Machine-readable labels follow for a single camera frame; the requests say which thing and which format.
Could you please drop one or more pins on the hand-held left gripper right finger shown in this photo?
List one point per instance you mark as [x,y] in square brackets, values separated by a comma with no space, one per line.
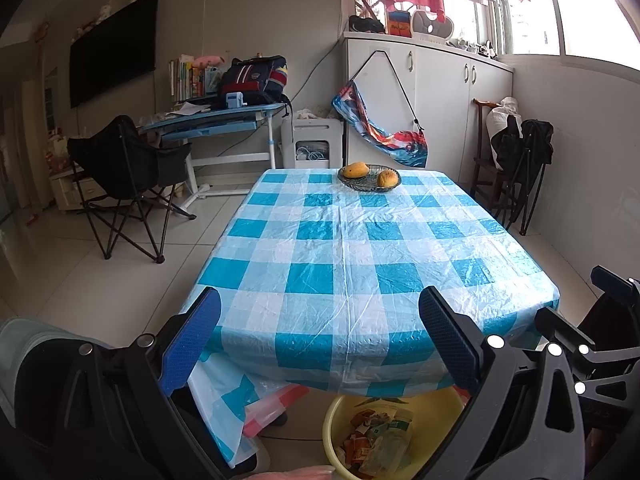
[450,340]

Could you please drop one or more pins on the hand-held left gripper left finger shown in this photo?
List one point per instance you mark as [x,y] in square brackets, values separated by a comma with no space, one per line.
[192,340]

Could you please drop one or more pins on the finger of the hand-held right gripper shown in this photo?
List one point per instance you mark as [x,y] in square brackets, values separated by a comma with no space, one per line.
[605,375]
[617,285]

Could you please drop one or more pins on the yellow plastic basin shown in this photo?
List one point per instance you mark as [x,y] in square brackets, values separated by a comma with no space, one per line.
[445,412]

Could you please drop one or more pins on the clear plastic bottle green label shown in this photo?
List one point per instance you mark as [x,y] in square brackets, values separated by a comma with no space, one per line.
[400,425]

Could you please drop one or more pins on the red snack bag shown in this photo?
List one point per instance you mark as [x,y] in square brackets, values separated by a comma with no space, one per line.
[360,440]

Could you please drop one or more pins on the person's left hand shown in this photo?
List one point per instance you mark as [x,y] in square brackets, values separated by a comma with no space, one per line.
[300,473]

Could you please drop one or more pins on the red and white plastic bag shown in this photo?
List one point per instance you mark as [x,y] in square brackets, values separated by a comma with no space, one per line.
[270,410]

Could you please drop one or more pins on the blue checked tablecloth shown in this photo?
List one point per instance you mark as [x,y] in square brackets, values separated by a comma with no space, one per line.
[350,260]

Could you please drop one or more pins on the grey-green cushion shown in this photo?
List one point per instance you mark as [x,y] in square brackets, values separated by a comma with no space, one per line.
[30,350]

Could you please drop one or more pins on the dark wooden chair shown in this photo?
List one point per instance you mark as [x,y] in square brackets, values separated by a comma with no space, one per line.
[482,170]

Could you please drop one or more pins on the yellow mango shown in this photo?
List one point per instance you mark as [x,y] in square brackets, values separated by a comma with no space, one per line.
[356,170]
[387,178]

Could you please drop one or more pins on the low white cabinet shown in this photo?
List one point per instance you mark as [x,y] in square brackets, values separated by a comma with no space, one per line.
[75,190]

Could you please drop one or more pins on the black folding camp chair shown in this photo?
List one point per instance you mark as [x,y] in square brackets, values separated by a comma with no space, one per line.
[125,160]

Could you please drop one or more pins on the colourful printed tote bag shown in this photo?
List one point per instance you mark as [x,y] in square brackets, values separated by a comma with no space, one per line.
[390,140]

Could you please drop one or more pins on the blue study desk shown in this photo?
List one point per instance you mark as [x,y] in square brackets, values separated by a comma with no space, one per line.
[210,122]

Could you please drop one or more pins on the loose white papers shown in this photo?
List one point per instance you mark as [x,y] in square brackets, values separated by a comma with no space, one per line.
[192,108]

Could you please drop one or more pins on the small blue desk gadget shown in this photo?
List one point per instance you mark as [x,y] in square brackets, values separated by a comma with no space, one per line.
[236,100]

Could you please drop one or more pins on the white cloth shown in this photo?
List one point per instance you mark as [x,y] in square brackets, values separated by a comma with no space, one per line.
[306,113]

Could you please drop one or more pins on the row of books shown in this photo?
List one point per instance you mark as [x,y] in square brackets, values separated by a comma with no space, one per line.
[185,80]

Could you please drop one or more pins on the dark striped backpack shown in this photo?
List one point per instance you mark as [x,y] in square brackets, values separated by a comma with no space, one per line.
[255,80]

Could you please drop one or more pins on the pink plush toy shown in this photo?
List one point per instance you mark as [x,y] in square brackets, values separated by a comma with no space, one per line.
[207,61]

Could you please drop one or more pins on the small items on windowsill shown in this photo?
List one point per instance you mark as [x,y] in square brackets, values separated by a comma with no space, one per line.
[470,47]

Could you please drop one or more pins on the white plastic seat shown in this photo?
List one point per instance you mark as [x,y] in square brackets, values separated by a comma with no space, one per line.
[432,22]

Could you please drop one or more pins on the colourful printed box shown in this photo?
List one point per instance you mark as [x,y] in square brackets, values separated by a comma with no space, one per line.
[400,24]

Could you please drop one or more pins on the black shoes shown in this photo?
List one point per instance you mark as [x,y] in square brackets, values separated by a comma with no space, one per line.
[366,25]

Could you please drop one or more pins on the black wall television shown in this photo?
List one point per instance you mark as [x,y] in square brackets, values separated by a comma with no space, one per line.
[115,50]

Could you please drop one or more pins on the red wall knot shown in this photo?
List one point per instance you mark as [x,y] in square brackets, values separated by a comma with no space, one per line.
[42,32]

